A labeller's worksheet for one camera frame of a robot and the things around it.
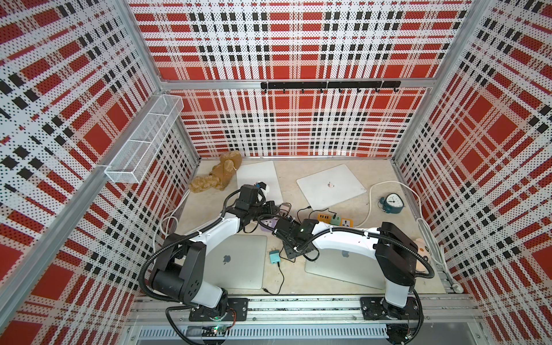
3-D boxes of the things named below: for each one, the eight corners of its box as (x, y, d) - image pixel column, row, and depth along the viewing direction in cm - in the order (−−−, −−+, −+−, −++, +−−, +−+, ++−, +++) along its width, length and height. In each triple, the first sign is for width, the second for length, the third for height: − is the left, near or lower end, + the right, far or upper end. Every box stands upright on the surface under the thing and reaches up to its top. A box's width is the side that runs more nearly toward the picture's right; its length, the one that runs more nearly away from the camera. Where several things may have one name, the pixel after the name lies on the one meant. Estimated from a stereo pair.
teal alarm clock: (383, 213, 100) (386, 208, 96) (378, 198, 105) (381, 192, 102) (402, 213, 100) (406, 208, 96) (396, 198, 105) (399, 192, 102)
